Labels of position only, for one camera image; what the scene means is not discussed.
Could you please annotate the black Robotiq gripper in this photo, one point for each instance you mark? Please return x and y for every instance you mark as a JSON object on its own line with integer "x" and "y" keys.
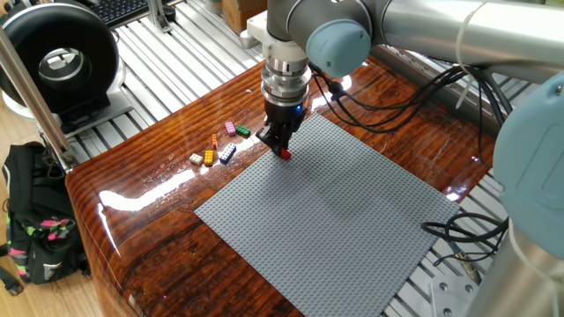
{"x": 284, "y": 115}

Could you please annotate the red Lego brick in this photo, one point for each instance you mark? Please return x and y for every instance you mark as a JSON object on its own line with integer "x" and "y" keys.
{"x": 285, "y": 154}

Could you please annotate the pink Lego brick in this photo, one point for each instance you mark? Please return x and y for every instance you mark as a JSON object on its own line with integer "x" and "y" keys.
{"x": 230, "y": 128}

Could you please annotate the thin orange Lego brick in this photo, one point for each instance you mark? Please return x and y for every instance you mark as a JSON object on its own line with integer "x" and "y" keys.
{"x": 214, "y": 141}

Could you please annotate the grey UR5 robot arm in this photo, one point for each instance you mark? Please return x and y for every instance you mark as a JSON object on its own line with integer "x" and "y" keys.
{"x": 440, "y": 26}

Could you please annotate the dark green Lego brick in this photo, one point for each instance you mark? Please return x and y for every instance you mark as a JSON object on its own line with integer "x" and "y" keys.
{"x": 242, "y": 130}

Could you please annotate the long blue Lego brick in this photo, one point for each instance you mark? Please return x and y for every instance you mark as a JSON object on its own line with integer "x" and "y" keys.
{"x": 227, "y": 153}

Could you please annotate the yellow Lego brick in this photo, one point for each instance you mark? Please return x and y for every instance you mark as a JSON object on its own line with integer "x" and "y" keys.
{"x": 208, "y": 157}

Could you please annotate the wide white Lego brick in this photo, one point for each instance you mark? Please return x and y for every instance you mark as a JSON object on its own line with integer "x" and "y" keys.
{"x": 196, "y": 159}

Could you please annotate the grey Lego baseplate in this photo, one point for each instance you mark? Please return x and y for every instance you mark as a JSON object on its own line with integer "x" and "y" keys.
{"x": 326, "y": 211}

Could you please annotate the brown cardboard box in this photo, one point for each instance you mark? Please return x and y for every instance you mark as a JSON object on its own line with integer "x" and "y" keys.
{"x": 238, "y": 17}

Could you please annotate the black keyboard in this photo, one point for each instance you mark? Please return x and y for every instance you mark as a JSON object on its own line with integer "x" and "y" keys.
{"x": 119, "y": 11}

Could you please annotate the silver robot mounting plate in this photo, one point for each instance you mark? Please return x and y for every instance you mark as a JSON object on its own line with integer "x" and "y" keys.
{"x": 454, "y": 295}

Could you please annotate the black backpack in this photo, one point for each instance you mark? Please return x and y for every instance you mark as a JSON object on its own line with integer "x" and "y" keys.
{"x": 39, "y": 198}

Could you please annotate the short aluminium upright bracket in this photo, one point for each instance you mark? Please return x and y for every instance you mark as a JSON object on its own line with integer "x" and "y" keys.
{"x": 156, "y": 13}

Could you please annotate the aluminium frame post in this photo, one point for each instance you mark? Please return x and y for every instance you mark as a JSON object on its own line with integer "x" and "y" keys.
{"x": 26, "y": 92}

